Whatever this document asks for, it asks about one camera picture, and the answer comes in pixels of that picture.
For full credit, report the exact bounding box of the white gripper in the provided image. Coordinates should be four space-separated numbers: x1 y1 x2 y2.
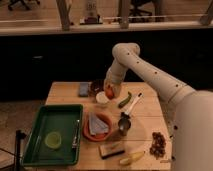
104 70 124 98

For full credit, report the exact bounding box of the red orange apple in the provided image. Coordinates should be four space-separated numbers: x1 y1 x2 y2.
105 86 114 99

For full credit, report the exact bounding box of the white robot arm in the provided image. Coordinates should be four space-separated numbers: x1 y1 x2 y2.
104 43 213 171

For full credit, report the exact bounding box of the white paper cup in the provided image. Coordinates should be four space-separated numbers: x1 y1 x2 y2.
96 91 109 107

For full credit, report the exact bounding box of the green small cup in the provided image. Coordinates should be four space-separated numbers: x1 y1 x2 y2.
44 132 62 149

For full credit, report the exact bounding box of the green cucumber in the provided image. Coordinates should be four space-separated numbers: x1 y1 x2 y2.
118 92 132 108

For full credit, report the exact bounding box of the dark brown bowl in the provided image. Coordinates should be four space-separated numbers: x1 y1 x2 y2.
89 79 104 96

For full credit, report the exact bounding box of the blue sponge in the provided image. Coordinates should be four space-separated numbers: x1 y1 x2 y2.
78 82 89 97

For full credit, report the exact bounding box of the grey folded cloth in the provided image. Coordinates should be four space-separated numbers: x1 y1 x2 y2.
88 113 109 136

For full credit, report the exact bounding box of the wooden table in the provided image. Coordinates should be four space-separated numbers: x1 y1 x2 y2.
38 82 171 171

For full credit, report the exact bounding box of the orange plate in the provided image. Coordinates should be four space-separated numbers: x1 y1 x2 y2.
82 113 112 142

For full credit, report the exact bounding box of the wooden block brush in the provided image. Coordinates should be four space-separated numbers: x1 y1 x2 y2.
98 142 125 159

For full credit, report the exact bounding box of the metal fork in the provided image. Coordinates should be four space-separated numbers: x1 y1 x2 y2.
72 120 80 149

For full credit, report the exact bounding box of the brown grape bunch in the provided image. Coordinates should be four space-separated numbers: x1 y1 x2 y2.
149 132 166 159

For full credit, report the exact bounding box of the green plastic tray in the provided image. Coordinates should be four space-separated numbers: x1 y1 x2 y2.
22 104 83 167

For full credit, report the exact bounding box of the black office chair right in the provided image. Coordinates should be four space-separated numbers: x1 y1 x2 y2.
129 0 164 23

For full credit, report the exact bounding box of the black office chair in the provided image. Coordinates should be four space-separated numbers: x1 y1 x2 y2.
129 0 164 23
7 0 40 11

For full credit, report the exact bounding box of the black tripod stand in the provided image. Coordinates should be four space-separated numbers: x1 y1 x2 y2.
0 129 28 171

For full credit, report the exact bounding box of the black office chair left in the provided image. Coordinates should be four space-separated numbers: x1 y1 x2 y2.
7 0 40 11

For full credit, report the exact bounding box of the steel measuring cup white handle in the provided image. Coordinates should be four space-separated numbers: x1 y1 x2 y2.
118 93 142 136

